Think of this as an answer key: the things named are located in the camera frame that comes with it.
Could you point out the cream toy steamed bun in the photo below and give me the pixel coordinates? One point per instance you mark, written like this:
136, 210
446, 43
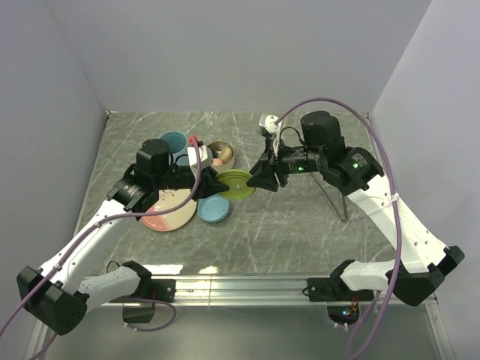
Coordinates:
226, 154

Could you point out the aluminium mounting rail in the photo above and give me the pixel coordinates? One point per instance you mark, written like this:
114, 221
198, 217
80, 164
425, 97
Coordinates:
226, 290

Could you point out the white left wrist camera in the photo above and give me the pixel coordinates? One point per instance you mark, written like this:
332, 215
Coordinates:
198, 152

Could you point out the tall blue lunch container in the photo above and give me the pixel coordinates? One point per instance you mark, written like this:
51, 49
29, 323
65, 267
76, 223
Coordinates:
178, 145

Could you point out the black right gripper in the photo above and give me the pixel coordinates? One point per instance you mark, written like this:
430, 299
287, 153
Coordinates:
265, 176

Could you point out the pink toy egg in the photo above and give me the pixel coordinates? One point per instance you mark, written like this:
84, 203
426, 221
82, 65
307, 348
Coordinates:
217, 162

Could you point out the beige steel bowl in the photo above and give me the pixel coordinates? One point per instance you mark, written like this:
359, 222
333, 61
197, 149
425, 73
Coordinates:
216, 147

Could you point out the green round lid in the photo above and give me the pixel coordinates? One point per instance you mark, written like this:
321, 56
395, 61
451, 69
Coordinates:
237, 182

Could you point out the steel food tongs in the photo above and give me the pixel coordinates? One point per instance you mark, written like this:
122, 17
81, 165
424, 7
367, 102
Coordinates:
331, 196

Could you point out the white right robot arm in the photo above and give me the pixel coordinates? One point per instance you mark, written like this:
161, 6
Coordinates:
425, 261

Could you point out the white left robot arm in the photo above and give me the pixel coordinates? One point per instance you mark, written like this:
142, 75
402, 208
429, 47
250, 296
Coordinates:
59, 293

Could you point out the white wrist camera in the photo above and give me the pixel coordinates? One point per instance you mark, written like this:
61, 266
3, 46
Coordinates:
198, 152
269, 128

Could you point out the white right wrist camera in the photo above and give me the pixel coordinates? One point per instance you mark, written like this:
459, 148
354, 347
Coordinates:
269, 128

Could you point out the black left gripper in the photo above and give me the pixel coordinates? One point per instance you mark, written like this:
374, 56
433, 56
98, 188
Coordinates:
208, 186

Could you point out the pink and cream plate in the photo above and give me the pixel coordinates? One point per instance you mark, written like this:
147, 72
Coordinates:
172, 221

